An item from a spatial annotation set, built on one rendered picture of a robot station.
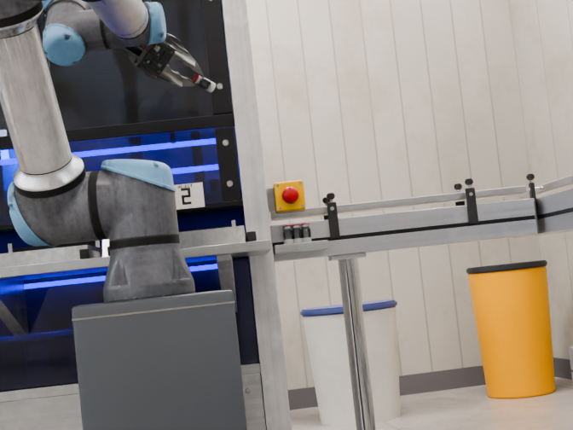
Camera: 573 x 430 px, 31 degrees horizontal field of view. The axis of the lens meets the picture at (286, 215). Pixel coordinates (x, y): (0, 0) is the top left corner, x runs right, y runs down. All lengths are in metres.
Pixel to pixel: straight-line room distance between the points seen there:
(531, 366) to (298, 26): 2.51
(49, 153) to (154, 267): 0.24
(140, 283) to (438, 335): 5.04
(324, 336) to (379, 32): 2.17
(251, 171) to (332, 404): 3.14
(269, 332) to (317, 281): 3.91
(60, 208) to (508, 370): 4.47
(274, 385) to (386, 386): 3.04
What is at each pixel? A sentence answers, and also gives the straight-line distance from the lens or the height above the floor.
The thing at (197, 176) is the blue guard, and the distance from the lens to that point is 2.53.
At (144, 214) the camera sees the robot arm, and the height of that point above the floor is 0.92.
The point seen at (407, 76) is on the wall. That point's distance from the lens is 6.71.
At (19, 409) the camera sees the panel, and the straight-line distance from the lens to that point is 2.58.
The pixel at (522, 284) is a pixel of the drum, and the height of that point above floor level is 0.62.
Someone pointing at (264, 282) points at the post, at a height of 0.79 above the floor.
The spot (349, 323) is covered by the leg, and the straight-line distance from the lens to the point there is 2.68.
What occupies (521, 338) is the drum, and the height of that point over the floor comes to 0.33.
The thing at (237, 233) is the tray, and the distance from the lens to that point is 2.14.
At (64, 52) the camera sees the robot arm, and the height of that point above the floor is 1.24.
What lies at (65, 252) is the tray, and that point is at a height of 0.90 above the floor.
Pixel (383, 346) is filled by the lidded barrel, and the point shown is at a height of 0.39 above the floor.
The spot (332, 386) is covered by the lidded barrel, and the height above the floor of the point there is 0.21.
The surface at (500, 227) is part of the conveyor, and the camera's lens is 2.70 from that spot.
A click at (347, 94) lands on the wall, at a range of 6.58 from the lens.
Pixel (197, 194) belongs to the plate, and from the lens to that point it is 2.52.
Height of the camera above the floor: 0.80
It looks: 3 degrees up
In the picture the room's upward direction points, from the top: 6 degrees counter-clockwise
